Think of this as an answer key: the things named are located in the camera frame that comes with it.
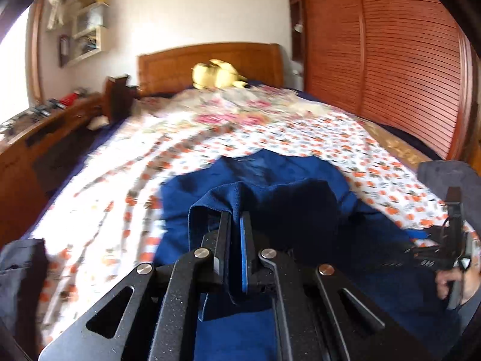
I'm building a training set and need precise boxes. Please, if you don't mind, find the black folded garment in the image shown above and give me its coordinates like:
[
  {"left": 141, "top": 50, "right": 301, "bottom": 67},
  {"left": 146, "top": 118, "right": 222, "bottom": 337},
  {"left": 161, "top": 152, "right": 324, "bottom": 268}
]
[{"left": 0, "top": 238, "right": 49, "bottom": 332}]

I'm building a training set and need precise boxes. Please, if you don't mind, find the window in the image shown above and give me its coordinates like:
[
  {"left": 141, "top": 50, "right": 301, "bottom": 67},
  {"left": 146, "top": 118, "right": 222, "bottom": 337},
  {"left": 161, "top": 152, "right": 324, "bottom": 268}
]
[{"left": 0, "top": 0, "right": 44, "bottom": 121}]

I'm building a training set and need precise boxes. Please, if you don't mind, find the wooden bed headboard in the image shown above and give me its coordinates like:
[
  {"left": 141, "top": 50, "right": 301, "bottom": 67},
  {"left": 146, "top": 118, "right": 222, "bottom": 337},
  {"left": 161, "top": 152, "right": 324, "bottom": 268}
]
[{"left": 136, "top": 42, "right": 284, "bottom": 96}]

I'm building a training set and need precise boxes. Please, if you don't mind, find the grey folded garment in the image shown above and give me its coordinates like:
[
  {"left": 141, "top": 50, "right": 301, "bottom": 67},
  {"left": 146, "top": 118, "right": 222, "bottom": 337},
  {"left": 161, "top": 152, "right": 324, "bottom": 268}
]
[{"left": 417, "top": 160, "right": 479, "bottom": 230}]

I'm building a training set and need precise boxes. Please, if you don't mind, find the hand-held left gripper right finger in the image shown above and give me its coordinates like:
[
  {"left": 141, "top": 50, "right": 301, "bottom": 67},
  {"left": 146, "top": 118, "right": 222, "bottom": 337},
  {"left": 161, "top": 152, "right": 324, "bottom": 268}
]
[{"left": 239, "top": 211, "right": 429, "bottom": 361}]

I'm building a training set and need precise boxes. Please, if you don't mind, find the dark wooden chair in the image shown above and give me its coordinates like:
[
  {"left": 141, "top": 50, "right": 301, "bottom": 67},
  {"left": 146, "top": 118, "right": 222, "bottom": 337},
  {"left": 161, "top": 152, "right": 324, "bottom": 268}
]
[{"left": 104, "top": 75, "right": 140, "bottom": 123}]

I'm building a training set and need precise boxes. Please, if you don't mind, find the orange print bed sheet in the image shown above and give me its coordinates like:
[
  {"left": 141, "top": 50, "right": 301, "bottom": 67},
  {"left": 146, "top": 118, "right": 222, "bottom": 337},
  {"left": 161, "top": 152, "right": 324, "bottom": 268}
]
[{"left": 30, "top": 109, "right": 467, "bottom": 350}]

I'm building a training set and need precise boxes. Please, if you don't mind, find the pink floral blanket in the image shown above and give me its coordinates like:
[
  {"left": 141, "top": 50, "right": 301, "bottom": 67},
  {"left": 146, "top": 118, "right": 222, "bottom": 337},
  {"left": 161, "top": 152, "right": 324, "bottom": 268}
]
[{"left": 139, "top": 85, "right": 327, "bottom": 140}]

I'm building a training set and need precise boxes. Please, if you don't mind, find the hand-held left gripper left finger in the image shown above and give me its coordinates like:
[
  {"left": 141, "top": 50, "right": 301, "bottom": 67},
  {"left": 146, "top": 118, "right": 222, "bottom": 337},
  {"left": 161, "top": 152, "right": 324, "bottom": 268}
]
[{"left": 38, "top": 211, "right": 233, "bottom": 361}]

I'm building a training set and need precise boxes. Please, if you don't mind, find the yellow plush toy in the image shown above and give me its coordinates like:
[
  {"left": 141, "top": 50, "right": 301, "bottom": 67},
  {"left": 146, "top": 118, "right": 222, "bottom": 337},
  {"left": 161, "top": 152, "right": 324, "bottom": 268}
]
[{"left": 191, "top": 59, "right": 249, "bottom": 91}]

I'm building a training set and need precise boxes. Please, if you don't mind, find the wooden desk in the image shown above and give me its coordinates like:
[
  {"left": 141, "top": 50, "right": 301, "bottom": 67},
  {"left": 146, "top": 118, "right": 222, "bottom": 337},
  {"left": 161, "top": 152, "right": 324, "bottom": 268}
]
[{"left": 0, "top": 92, "right": 109, "bottom": 245}]

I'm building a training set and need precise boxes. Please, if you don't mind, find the golden patterned bed mat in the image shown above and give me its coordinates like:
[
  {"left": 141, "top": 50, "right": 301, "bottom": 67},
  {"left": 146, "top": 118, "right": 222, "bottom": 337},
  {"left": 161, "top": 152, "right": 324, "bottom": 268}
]
[{"left": 361, "top": 120, "right": 429, "bottom": 170}]

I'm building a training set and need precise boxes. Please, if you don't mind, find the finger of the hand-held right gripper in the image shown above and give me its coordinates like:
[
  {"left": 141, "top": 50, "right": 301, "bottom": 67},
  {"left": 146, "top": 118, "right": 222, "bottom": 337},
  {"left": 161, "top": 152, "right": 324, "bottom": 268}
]
[{"left": 409, "top": 229, "right": 449, "bottom": 251}]

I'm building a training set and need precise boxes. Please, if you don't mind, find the blue blazer jacket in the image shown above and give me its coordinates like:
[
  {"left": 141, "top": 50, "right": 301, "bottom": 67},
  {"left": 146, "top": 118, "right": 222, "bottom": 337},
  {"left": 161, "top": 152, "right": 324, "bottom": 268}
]
[{"left": 154, "top": 148, "right": 464, "bottom": 361}]

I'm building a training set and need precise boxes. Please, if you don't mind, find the wooden slatted wardrobe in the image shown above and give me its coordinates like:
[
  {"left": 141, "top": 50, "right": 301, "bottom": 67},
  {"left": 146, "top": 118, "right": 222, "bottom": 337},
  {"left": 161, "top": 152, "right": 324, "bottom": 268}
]
[{"left": 287, "top": 0, "right": 478, "bottom": 162}]

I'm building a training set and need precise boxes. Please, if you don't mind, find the person's right forearm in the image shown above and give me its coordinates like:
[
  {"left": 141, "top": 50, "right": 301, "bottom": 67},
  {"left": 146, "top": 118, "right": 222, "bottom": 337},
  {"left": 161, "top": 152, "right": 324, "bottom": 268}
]
[{"left": 456, "top": 301, "right": 481, "bottom": 350}]

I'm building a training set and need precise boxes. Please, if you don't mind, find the white wall shelf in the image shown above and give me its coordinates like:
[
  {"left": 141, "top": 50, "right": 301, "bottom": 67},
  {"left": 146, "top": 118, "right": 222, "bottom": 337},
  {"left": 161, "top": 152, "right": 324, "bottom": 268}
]
[{"left": 58, "top": 0, "right": 110, "bottom": 67}]

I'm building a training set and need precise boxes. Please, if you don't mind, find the person's right hand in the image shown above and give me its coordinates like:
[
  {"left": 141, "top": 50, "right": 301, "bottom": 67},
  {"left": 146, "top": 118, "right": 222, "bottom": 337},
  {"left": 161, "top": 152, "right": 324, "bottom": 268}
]
[{"left": 436, "top": 256, "right": 481, "bottom": 305}]

